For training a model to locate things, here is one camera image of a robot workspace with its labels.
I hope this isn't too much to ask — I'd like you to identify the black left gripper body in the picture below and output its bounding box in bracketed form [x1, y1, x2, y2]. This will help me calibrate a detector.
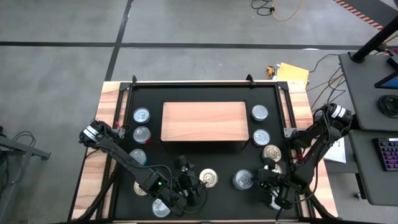
[174, 173, 191, 200]

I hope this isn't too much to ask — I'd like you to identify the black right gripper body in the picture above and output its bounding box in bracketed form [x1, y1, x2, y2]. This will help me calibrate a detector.
[264, 174, 285, 195]

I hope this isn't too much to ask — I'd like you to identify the teal skipjack tuna can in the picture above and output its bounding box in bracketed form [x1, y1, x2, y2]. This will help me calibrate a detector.
[129, 148, 148, 166]
[232, 169, 254, 191]

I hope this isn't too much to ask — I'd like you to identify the red can with silver lid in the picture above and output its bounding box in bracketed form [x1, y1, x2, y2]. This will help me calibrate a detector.
[132, 125, 152, 144]
[252, 128, 271, 147]

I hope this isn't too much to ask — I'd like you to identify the wooden shelf with black legs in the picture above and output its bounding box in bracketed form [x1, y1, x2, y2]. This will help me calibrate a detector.
[160, 101, 250, 144]

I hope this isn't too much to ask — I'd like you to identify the blue can with silver lid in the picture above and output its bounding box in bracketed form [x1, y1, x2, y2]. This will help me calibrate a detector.
[267, 189, 282, 211]
[132, 106, 151, 124]

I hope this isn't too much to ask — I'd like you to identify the silver-lid can white green label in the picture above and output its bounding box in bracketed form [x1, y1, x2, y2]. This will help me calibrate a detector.
[151, 198, 172, 218]
[251, 104, 269, 122]

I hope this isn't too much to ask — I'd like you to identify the white paper sheet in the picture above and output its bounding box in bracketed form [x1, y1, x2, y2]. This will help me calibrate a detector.
[322, 136, 347, 164]

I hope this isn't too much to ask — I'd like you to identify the black table mat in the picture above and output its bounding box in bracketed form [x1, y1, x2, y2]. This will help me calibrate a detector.
[116, 83, 299, 220]

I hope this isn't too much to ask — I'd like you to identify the grey desk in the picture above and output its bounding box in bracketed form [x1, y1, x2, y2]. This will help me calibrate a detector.
[338, 51, 398, 131]
[348, 129, 398, 207]

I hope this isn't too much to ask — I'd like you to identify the yellow envelope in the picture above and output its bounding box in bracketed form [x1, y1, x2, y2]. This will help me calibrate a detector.
[275, 62, 310, 86]

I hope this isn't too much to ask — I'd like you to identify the black keyboard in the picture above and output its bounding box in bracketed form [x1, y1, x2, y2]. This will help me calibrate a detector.
[372, 136, 398, 172]

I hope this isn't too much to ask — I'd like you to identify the black tablet screen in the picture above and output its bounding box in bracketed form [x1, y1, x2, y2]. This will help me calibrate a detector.
[374, 70, 398, 90]

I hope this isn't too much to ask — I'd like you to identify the grey metal stand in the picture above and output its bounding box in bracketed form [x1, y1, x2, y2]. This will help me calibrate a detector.
[0, 124, 52, 224]

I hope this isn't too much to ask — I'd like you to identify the black pole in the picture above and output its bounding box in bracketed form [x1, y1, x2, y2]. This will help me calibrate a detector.
[351, 15, 398, 64]

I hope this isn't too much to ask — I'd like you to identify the coiled black cable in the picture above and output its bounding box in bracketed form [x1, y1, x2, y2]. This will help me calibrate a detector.
[377, 94, 398, 119]

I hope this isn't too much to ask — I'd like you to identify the yellow cable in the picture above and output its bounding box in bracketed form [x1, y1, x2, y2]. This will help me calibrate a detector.
[272, 0, 304, 22]

